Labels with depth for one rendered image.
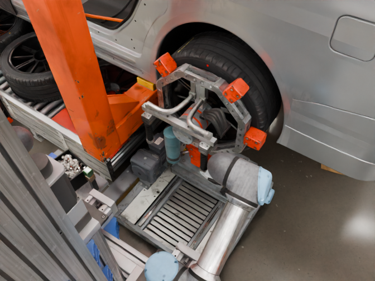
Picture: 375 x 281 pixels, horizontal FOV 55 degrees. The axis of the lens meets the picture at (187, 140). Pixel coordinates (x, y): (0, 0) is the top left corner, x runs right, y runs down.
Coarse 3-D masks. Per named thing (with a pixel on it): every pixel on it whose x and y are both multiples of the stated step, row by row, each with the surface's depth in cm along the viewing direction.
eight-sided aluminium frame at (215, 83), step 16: (160, 80) 186; (192, 80) 171; (208, 80) 166; (224, 80) 166; (160, 96) 196; (224, 96) 165; (240, 112) 169; (240, 128) 175; (192, 144) 211; (224, 144) 199; (240, 144) 183
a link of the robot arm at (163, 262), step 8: (152, 256) 123; (160, 256) 123; (168, 256) 122; (152, 264) 121; (160, 264) 121; (168, 264) 121; (176, 264) 120; (152, 272) 120; (160, 272) 119; (168, 272) 119; (176, 272) 119; (152, 280) 118; (160, 280) 117; (168, 280) 117; (176, 280) 118
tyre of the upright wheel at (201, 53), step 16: (208, 32) 184; (224, 32) 180; (192, 48) 177; (208, 48) 172; (224, 48) 171; (240, 48) 173; (192, 64) 176; (208, 64) 169; (224, 64) 166; (240, 64) 168; (256, 64) 172; (256, 80) 170; (272, 80) 178; (256, 96) 168; (272, 96) 178; (176, 112) 213; (256, 112) 172; (272, 112) 182
